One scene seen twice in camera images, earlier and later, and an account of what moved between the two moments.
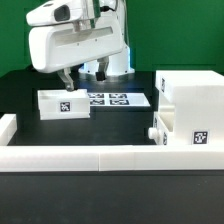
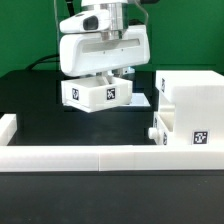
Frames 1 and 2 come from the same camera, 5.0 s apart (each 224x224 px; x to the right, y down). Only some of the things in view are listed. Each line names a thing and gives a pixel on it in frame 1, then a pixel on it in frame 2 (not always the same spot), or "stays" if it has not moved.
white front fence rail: [110, 158] stays
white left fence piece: [8, 127] stays
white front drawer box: [163, 127] stays
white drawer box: [63, 104] → [92, 93]
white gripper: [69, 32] → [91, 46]
